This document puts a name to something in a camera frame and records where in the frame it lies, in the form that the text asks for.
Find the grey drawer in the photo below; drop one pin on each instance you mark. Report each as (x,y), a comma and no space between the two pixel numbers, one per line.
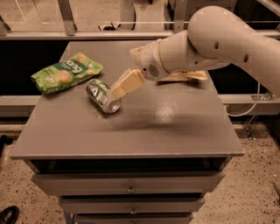
(127,183)
(132,205)

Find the grey drawer cabinet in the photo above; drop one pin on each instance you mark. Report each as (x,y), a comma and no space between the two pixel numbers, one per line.
(161,128)

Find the top grey drawer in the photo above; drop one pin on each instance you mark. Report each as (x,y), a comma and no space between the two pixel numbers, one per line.
(127,183)

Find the green snack bag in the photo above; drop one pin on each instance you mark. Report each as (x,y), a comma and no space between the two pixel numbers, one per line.
(66,74)

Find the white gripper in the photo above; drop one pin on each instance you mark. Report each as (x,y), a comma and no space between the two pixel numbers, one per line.
(149,61)

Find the brown sea salt chip bag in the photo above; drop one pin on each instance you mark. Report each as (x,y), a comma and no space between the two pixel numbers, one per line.
(186,76)

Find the green soda can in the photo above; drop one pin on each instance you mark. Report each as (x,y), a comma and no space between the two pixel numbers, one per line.
(100,94)

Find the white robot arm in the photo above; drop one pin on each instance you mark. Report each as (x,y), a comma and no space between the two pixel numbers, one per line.
(214,38)

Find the middle grey drawer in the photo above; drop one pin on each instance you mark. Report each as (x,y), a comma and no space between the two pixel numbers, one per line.
(132,205)

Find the metal window rail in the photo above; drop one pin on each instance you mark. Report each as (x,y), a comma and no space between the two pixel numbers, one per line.
(85,35)

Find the black shoe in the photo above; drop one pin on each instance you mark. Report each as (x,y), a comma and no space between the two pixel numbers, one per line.
(9,215)

